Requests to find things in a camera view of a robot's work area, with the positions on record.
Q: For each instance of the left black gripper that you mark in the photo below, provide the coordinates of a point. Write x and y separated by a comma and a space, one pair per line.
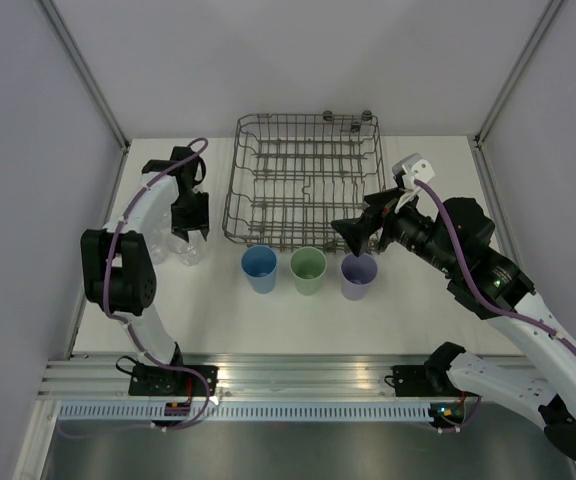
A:
199, 222

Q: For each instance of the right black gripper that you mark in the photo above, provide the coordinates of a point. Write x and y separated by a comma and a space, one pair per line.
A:
382, 211

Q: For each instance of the clear glass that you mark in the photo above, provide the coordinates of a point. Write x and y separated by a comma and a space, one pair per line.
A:
157, 246
189, 252

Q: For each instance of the purple plastic cup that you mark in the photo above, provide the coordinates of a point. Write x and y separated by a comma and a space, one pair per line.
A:
357, 274

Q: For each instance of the green plastic cup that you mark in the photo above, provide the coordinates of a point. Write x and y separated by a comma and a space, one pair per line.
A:
308, 266

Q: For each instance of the blue plastic cup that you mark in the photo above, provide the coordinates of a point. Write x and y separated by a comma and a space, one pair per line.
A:
259, 264

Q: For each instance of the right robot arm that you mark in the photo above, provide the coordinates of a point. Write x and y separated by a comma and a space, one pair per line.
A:
492, 287

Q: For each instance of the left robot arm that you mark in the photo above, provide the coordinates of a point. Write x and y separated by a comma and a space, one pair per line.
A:
118, 271

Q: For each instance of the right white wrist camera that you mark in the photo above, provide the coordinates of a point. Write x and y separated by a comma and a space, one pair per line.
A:
406, 172

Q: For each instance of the grey wire dish rack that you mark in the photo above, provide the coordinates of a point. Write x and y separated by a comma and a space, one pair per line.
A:
293, 174

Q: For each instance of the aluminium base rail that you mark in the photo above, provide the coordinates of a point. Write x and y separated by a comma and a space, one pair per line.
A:
255, 377

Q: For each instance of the left aluminium frame post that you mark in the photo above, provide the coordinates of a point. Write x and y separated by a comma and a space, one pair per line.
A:
69, 45

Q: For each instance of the aluminium frame post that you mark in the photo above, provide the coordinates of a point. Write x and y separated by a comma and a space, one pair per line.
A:
538, 34
69, 45

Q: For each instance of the white slotted cable duct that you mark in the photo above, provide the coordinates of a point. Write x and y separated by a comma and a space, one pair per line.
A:
249, 411

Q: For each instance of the right aluminium frame post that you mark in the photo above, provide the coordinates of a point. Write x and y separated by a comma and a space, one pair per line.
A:
538, 34

